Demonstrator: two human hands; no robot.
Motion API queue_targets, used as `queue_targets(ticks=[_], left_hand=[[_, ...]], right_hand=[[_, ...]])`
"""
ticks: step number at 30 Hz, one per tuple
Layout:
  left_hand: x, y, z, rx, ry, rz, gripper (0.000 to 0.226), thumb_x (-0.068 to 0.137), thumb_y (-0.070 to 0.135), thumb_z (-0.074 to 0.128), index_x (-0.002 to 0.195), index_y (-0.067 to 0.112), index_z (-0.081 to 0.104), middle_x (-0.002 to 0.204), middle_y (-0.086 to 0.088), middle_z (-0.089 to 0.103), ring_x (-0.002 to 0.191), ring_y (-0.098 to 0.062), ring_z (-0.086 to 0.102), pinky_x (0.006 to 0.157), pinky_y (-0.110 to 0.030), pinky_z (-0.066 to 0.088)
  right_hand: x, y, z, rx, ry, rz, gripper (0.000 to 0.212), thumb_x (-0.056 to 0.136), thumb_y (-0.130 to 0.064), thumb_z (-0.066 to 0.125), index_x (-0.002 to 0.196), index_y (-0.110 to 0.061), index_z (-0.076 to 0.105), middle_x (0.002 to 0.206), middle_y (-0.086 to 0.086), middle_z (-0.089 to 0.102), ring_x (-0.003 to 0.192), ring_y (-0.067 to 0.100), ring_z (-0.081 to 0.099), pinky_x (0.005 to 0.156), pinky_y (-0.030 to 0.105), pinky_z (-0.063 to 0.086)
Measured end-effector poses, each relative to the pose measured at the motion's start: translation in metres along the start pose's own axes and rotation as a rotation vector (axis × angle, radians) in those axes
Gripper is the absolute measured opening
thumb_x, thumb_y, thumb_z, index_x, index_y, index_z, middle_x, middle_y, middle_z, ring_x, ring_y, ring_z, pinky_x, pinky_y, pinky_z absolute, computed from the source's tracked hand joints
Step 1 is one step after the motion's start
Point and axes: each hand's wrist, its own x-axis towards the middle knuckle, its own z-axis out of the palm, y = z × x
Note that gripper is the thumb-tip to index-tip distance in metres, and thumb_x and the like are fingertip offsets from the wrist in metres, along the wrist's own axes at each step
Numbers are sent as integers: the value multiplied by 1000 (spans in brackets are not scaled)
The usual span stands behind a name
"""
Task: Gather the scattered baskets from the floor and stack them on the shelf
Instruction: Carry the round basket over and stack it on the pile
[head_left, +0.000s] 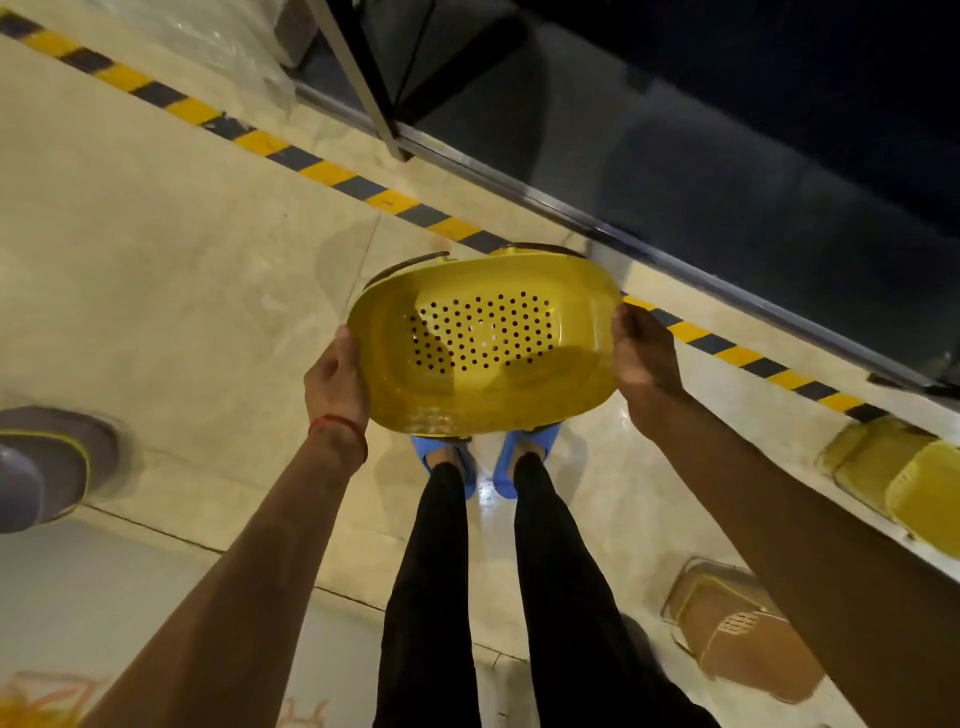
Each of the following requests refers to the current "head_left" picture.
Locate person's right hand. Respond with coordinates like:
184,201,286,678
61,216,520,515
611,302,688,444

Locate yellow basket dark handles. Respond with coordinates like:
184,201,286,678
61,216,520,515
817,414,960,562
346,242,625,444

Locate black metal shelf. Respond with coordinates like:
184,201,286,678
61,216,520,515
273,0,960,410

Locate person's left hand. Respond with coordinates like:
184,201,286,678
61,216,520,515
303,324,371,466

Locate person's left forearm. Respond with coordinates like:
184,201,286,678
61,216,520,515
78,427,370,728

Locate brown basket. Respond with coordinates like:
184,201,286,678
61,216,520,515
661,556,826,705

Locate purple basket yellow handles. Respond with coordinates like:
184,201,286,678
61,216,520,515
0,404,121,535

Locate blue right slipper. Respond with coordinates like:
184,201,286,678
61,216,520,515
492,423,562,502

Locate person's right forearm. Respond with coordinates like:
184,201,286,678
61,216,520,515
644,393,960,728

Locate yellow grey display platform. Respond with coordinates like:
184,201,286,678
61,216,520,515
0,517,526,728

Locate black trousers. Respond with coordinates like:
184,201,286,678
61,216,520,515
372,452,721,728

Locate red string bracelet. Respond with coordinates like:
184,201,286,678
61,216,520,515
307,413,370,465

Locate blue slipper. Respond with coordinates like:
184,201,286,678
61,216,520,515
410,434,479,502
492,423,562,502

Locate blue left slipper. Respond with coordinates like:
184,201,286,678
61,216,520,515
410,434,479,502

